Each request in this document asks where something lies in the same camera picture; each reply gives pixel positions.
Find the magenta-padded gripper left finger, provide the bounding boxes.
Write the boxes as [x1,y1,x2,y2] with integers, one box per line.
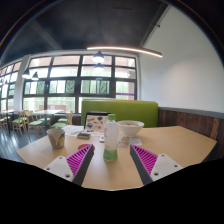
[43,143,95,187]

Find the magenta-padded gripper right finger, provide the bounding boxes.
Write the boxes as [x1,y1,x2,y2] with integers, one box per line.
[129,143,184,186]

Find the clear bottle with green cap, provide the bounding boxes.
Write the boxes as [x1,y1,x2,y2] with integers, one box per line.
[103,113,120,163]

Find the flat round red coaster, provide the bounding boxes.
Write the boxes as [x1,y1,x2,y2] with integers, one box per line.
[77,143,96,152]

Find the white paper napkin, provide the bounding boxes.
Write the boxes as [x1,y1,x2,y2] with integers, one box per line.
[128,137,144,147]

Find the small dark box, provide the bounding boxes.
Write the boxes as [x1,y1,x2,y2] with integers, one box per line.
[76,131,92,140]

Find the small printed packet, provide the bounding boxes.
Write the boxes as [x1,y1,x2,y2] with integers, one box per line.
[117,139,130,149]

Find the white printed paper sheets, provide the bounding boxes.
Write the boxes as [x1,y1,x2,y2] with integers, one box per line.
[61,124,86,137]

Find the paper cup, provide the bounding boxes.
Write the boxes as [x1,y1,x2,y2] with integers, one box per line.
[46,127,66,150]

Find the white ceramic bowl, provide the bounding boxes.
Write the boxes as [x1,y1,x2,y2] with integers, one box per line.
[116,119,145,138]

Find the laptop with stickers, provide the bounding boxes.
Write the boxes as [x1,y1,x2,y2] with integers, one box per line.
[82,111,112,135]

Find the green upholstered bench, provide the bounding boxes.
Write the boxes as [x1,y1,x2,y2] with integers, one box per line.
[80,99,159,128]

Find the group of green-seated wooden chairs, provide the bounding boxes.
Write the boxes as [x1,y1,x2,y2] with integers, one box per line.
[0,109,74,138]

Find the wooden dining table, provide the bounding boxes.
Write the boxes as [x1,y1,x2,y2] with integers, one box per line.
[31,109,64,117]

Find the large dark-framed window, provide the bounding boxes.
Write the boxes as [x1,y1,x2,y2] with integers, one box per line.
[0,54,138,114]

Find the group of pendant lamps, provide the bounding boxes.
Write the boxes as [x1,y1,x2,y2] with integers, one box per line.
[21,50,106,81]

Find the long linear ceiling light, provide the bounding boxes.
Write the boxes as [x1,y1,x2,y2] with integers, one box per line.
[86,45,164,59]

